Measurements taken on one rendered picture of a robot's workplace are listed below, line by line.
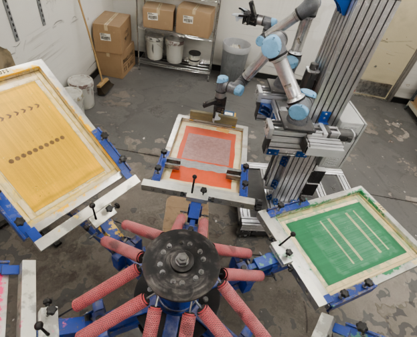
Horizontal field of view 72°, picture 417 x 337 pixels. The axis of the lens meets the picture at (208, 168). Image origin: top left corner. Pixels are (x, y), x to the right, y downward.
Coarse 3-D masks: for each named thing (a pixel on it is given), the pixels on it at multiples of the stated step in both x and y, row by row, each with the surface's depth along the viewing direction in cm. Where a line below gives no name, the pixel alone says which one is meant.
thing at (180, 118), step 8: (176, 120) 230; (184, 120) 236; (176, 128) 223; (232, 128) 236; (240, 128) 235; (168, 144) 208; (240, 168) 201; (176, 184) 181; (184, 184) 182; (224, 192) 182; (232, 192) 182
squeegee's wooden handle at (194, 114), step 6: (192, 114) 217; (198, 114) 216; (204, 114) 215; (210, 114) 215; (222, 114) 216; (204, 120) 219; (210, 120) 218; (216, 120) 218; (222, 120) 217; (228, 120) 216; (234, 120) 216; (234, 126) 219
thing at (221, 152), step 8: (216, 136) 228; (224, 136) 229; (232, 136) 230; (208, 144) 219; (216, 144) 220; (224, 144) 221; (232, 144) 223; (208, 152) 212; (216, 152) 213; (224, 152) 215; (232, 152) 216; (208, 160) 206; (216, 160) 207; (224, 160) 208; (232, 160) 209; (208, 176) 195; (216, 176) 196; (224, 176) 197; (208, 184) 190; (216, 184) 190; (224, 184) 191
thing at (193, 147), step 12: (192, 132) 227; (204, 132) 229; (180, 144) 215; (192, 144) 217; (204, 144) 218; (180, 156) 205; (192, 156) 207; (204, 156) 208; (180, 168) 197; (192, 168) 198; (180, 180) 189; (192, 180) 190
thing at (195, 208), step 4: (192, 204) 165; (196, 204) 165; (200, 204) 166; (192, 208) 163; (196, 208) 163; (200, 208) 164; (192, 212) 161; (196, 212) 161; (188, 216) 158; (192, 216) 159; (196, 216) 159; (188, 220) 160; (196, 220) 159
